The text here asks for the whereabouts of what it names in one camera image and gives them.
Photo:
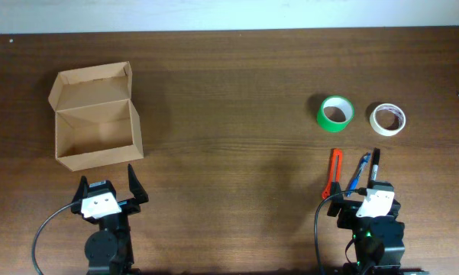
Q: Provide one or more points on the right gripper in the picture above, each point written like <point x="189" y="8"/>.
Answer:
<point x="348" y="211"/>

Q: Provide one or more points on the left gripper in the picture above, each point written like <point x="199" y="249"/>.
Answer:
<point x="132" y="206"/>

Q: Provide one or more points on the blue pen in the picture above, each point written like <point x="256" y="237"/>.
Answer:
<point x="360" y="168"/>

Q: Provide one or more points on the orange utility knife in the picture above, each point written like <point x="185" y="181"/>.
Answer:
<point x="334" y="172"/>

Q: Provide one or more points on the brown cardboard box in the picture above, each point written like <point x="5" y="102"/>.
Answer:
<point x="96" y="123"/>

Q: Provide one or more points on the beige masking tape roll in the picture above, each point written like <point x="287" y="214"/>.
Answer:
<point x="397" y="111"/>

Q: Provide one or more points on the green tape roll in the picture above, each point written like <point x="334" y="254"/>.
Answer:
<point x="341" y="103"/>

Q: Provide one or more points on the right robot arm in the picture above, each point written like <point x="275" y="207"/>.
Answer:
<point x="376" y="233"/>

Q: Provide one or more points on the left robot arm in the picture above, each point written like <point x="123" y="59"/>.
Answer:
<point x="109" y="250"/>

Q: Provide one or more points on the black and white marker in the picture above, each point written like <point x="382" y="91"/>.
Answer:
<point x="374" y="164"/>

